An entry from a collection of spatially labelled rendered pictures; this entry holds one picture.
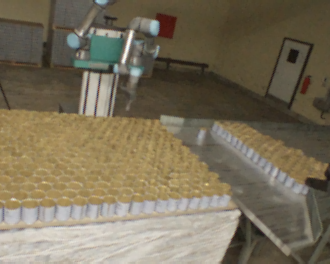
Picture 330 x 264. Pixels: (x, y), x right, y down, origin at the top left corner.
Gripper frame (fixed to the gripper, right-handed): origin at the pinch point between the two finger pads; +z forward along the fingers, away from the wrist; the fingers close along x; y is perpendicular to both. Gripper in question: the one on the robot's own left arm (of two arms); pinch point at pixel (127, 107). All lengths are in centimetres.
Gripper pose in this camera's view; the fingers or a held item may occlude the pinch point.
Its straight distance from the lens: 240.4
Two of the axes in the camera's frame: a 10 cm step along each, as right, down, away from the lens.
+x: -4.1, -4.4, 8.0
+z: -2.4, 9.0, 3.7
